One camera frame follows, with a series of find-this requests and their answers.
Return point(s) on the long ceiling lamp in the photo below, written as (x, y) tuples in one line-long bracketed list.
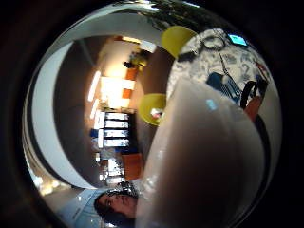
[(94, 86)]

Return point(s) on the green yellow plant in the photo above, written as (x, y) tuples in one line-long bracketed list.
[(137, 59)]

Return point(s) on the orange wall panels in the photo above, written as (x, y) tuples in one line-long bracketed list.
[(130, 76)]

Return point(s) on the orange cabinet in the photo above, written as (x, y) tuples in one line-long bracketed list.
[(133, 166)]

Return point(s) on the small black device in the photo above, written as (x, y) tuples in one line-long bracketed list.
[(186, 57)]

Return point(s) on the yellow round chair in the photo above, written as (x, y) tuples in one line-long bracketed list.
[(148, 107), (175, 38)]

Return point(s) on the orange object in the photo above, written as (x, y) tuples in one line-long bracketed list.
[(254, 108)]

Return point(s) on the blue striped box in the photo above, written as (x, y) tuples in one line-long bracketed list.
[(221, 83)]

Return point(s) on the white smooth container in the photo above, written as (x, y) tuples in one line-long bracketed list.
[(202, 152)]

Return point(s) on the phone with lit screen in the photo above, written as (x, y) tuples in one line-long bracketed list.
[(237, 40)]

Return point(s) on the the person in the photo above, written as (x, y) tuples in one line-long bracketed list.
[(120, 205)]

